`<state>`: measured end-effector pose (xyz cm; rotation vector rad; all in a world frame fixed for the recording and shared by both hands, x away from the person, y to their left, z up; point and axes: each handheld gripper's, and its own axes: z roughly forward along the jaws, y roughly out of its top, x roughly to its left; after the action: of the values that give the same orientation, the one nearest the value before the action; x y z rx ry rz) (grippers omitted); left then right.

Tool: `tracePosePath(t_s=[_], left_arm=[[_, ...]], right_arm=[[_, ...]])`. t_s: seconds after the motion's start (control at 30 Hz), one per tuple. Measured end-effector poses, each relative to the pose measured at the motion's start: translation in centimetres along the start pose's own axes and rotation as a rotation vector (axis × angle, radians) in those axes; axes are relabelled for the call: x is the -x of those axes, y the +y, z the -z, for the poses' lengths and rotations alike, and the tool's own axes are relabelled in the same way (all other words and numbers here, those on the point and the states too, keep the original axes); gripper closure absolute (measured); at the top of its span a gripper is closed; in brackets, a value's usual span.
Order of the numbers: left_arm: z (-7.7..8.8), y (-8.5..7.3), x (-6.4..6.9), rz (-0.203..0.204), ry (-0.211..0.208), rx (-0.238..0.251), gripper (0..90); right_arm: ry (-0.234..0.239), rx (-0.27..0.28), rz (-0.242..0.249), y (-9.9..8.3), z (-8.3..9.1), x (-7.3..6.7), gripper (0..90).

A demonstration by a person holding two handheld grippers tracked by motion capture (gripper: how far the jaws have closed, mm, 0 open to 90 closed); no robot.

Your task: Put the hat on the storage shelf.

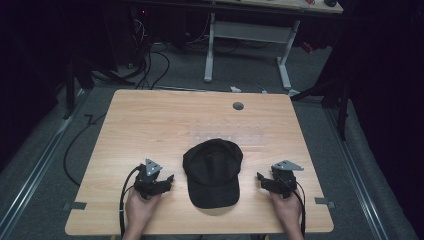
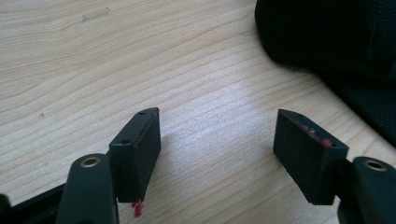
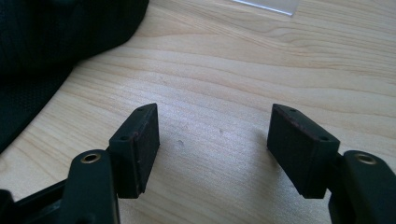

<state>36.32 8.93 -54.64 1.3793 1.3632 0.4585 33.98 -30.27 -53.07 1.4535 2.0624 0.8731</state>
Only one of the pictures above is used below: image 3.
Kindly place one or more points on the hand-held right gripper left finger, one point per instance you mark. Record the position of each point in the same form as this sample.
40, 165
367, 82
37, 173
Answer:
137, 155

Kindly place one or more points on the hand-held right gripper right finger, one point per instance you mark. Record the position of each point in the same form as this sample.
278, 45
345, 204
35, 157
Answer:
299, 152

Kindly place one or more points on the dark cloth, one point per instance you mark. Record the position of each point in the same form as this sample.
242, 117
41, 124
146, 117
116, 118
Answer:
53, 43

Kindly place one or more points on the clear plastic sheet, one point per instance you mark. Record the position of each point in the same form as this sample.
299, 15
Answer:
274, 5

